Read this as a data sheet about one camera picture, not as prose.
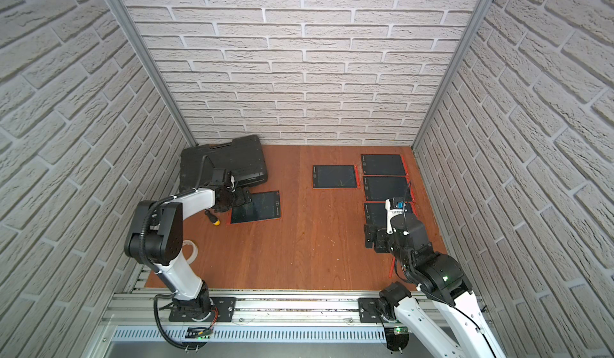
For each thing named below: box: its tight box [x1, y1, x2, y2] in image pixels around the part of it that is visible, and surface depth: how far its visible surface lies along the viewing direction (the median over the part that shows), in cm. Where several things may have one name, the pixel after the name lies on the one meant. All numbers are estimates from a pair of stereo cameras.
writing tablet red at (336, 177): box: [312, 164, 361, 189], surface depth 109 cm
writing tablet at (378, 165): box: [360, 153, 411, 177], surface depth 116 cm
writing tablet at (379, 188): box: [362, 175, 415, 203], surface depth 106 cm
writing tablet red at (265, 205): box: [227, 190, 282, 226], surface depth 101 cm
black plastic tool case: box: [179, 135, 268, 193], surface depth 106 cm
